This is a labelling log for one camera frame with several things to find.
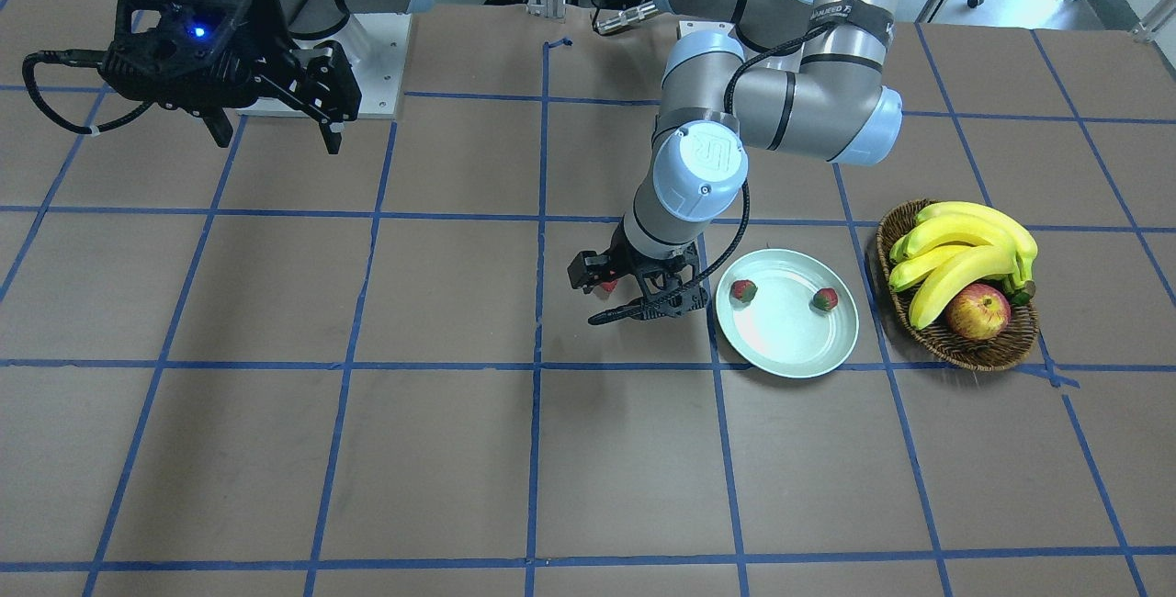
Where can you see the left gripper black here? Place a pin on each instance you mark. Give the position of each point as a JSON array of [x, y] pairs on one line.
[[628, 264]]

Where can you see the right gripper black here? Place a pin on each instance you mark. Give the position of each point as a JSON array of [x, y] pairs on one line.
[[267, 39]]

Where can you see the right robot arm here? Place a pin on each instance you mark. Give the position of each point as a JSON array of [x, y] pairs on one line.
[[312, 21]]

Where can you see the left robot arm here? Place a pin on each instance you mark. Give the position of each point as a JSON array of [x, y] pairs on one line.
[[803, 77]]

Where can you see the pale green plate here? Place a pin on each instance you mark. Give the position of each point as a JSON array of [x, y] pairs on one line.
[[779, 332]]

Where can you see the wicker fruit basket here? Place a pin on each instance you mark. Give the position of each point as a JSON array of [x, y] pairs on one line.
[[1006, 350]]

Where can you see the yellow banana bunch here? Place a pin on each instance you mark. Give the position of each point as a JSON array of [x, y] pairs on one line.
[[953, 245]]

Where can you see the red apple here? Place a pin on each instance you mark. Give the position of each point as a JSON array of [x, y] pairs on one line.
[[978, 312]]

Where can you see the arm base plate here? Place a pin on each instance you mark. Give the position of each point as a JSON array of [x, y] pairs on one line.
[[376, 46], [690, 27]]

